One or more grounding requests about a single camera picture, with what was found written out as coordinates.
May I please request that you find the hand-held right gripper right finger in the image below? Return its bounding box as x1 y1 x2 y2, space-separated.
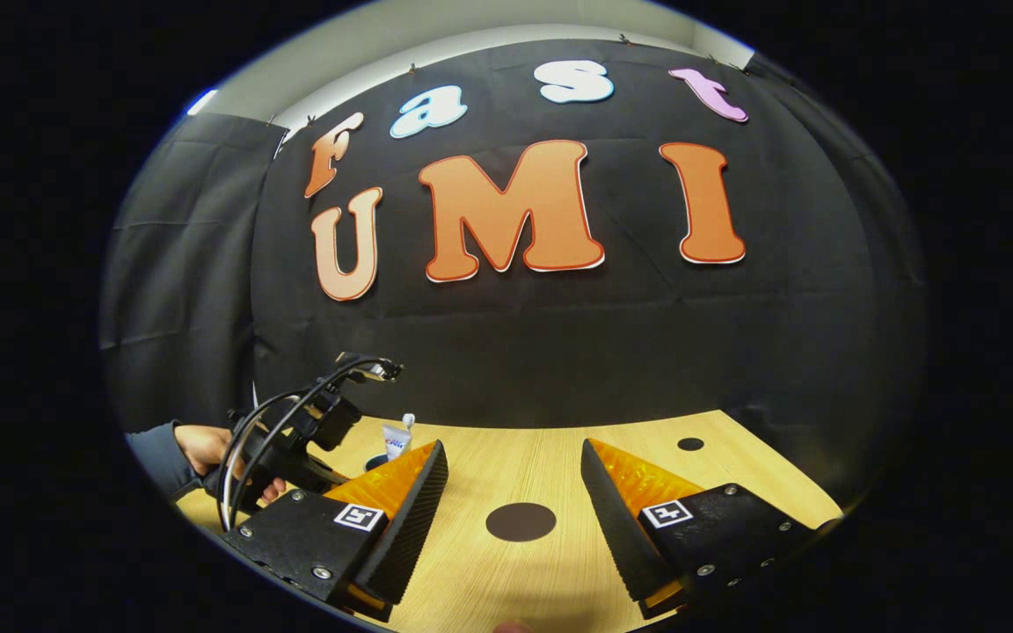
580 438 824 621

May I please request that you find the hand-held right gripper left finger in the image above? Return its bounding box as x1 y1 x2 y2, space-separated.
223 440 450 623

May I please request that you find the dark brown round coaster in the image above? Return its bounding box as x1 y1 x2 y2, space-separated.
485 502 558 542

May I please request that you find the wooden desktop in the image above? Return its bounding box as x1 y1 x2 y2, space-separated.
174 409 846 633

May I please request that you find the black backdrop cloth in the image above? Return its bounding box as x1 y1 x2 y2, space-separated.
100 40 928 511

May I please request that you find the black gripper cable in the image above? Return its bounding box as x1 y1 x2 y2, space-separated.
216 356 384 533

